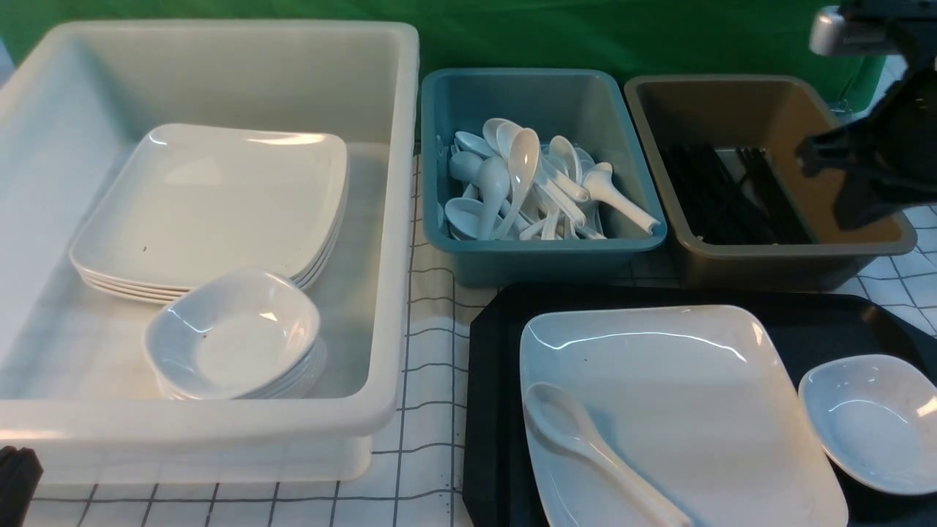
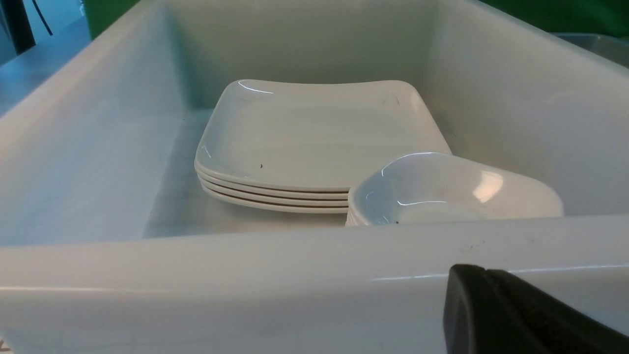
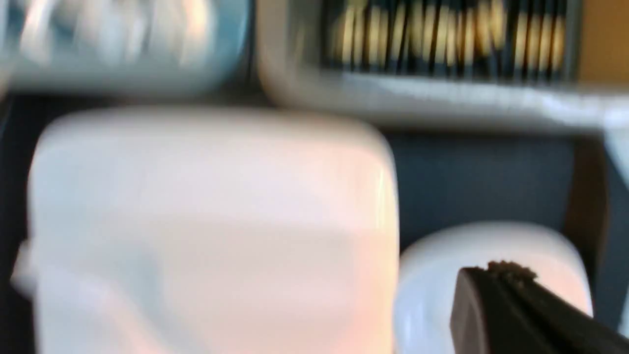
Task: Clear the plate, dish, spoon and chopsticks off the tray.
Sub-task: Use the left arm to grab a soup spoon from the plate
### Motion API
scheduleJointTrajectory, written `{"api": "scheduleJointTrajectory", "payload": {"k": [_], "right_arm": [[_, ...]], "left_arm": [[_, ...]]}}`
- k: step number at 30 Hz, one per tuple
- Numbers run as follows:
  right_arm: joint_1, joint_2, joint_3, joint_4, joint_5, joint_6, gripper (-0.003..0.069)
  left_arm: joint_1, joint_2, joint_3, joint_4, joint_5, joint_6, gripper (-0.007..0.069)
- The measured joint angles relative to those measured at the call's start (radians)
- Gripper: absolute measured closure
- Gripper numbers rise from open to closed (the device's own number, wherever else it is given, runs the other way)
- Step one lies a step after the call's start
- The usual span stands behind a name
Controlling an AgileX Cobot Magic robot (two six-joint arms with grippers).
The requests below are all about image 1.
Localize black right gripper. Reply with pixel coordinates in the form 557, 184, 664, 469
796, 1, 936, 231

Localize small white sauce bowl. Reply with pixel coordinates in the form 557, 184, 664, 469
799, 354, 936, 496

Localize white square rice plate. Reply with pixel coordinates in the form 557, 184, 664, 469
519, 304, 849, 526

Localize white ceramic soup spoon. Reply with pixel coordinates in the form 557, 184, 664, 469
524, 381, 694, 526

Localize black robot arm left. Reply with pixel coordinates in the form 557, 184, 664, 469
1, 446, 43, 527

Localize pile of black chopsticks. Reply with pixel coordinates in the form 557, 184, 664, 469
662, 143, 815, 244

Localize brown plastic bin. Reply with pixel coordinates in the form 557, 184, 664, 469
623, 75, 918, 291

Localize black serving tray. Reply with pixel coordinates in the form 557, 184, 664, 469
462, 283, 936, 526

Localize green cloth backdrop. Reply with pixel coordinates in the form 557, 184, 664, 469
2, 1, 887, 113

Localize white spoon at bin right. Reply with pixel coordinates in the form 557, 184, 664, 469
582, 162, 660, 235

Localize teal plastic bin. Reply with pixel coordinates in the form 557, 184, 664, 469
419, 69, 668, 289

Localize white spoon upright in bin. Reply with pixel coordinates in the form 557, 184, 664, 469
493, 129, 541, 239

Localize white spoon bin left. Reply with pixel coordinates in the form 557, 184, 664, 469
475, 157, 511, 240

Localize white checked tablecloth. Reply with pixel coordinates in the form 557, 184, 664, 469
0, 55, 937, 527

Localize stack of small white bowls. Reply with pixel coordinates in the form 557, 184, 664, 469
143, 269, 329, 400

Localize stack of white square plates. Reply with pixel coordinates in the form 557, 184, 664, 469
68, 123, 349, 304

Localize large white plastic tub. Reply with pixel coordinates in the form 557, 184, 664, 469
1, 20, 419, 485

